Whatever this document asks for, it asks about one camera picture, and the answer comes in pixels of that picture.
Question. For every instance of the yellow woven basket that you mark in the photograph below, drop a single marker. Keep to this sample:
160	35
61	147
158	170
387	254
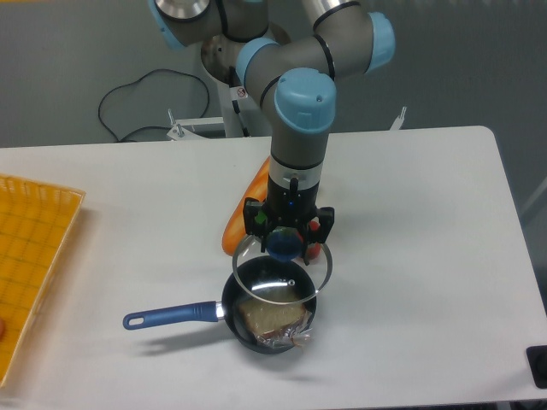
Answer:
36	220

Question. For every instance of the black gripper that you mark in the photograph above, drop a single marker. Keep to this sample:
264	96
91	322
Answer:
286	208

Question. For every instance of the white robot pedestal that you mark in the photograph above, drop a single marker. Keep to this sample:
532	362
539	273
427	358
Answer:
226	115

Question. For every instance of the red bell pepper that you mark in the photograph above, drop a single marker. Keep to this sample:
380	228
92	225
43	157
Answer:
313	249

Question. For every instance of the black corner device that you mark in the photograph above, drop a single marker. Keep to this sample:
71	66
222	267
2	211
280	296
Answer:
536	356

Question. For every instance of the glass lid with blue knob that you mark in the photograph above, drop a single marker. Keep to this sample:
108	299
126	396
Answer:
279	275

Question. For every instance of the wrapped bread slice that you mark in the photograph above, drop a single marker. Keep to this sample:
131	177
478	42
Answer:
276	326

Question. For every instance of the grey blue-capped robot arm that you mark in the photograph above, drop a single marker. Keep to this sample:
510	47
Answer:
294	85

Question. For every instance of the black saucepan with blue handle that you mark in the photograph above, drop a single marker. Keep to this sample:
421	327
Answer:
226	309

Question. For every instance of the green bell pepper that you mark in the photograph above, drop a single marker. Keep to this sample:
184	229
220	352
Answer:
260	218

